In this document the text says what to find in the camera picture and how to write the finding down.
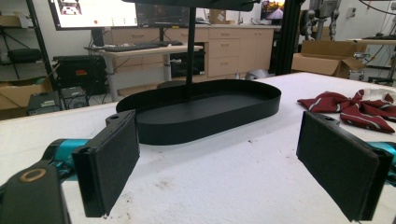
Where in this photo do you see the black case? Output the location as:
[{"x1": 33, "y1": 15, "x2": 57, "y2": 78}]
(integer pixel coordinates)
[{"x1": 7, "y1": 48, "x2": 43, "y2": 64}]

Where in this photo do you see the small black computer box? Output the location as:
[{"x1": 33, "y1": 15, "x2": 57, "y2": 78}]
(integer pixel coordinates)
[{"x1": 60, "y1": 86, "x2": 90, "y2": 111}]

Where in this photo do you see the black metal shelf rack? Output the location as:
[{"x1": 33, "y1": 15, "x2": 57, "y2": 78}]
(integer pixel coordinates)
[{"x1": 0, "y1": 0, "x2": 58, "y2": 91}]

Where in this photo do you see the black keyboard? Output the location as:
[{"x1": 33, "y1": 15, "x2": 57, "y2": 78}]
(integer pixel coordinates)
[{"x1": 102, "y1": 42, "x2": 162, "y2": 53}]

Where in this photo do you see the open brown cardboard box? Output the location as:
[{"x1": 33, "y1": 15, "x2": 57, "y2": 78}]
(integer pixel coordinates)
[{"x1": 290, "y1": 39, "x2": 367, "y2": 79}]

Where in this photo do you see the black equipment box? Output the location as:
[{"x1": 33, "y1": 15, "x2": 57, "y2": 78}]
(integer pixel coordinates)
[{"x1": 52, "y1": 54, "x2": 108, "y2": 96}]

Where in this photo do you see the light wooden table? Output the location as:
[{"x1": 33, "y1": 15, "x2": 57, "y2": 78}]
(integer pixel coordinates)
[{"x1": 346, "y1": 37, "x2": 396, "y2": 47}]

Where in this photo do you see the white standing desk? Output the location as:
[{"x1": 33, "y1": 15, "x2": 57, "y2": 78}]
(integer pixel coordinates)
[{"x1": 84, "y1": 44, "x2": 205, "y2": 103}]

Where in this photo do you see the flat brown cardboard box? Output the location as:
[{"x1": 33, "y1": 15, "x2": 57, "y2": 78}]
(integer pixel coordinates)
[{"x1": 0, "y1": 77, "x2": 54, "y2": 121}]

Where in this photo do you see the small cardboard box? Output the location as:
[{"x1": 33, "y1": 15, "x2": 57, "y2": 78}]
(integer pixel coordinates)
[{"x1": 208, "y1": 8, "x2": 228, "y2": 25}]

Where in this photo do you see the black metal frame post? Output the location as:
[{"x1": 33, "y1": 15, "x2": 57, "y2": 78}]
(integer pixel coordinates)
[{"x1": 275, "y1": 0, "x2": 305, "y2": 77}]

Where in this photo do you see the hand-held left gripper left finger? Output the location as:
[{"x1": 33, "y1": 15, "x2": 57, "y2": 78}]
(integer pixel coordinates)
[{"x1": 42, "y1": 109, "x2": 141, "y2": 218}]

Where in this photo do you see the dark red striped bow tie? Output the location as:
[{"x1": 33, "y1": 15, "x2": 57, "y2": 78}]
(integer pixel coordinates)
[{"x1": 297, "y1": 88, "x2": 396, "y2": 134}]

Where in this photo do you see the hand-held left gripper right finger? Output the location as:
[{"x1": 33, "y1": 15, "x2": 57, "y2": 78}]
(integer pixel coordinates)
[{"x1": 296, "y1": 110, "x2": 396, "y2": 222}]

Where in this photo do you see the monitor with orange picture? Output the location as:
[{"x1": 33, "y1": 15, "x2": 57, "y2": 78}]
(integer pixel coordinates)
[{"x1": 261, "y1": 0, "x2": 286, "y2": 21}]

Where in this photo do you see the small grey computer box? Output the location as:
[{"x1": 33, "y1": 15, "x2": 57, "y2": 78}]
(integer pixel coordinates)
[{"x1": 26, "y1": 91, "x2": 62, "y2": 117}]

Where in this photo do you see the beige drawer cabinet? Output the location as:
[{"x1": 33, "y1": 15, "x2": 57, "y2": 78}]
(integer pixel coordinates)
[{"x1": 110, "y1": 23, "x2": 280, "y2": 79}]

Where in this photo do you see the black oval tray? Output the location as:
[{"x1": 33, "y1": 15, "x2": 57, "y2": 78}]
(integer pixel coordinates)
[{"x1": 115, "y1": 0, "x2": 282, "y2": 147}]

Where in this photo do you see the bright computer monitor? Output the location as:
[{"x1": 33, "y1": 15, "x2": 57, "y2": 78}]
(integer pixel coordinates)
[{"x1": 48, "y1": 0, "x2": 138, "y2": 31}]

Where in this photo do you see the dark computer monitor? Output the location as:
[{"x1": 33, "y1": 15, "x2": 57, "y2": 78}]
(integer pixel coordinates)
[{"x1": 135, "y1": 3, "x2": 191, "y2": 28}]

